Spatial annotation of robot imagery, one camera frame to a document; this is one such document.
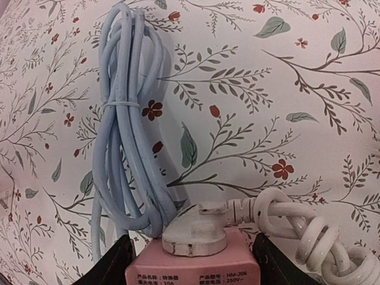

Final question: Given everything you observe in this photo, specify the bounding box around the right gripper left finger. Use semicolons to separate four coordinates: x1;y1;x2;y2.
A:
73;234;136;285

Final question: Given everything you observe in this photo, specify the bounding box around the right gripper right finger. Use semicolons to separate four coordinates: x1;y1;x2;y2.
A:
252;233;319;285

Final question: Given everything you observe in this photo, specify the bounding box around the pink cube adapter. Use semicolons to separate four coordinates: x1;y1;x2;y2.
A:
125;227;261;285

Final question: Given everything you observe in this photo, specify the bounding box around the white long power strip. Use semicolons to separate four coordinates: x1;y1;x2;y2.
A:
161;188;379;284

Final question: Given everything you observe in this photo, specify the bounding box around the grey-blue cable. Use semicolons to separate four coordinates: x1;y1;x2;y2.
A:
88;4;191;262

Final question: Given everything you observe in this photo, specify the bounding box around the floral tablecloth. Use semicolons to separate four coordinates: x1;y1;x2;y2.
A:
1;1;379;284

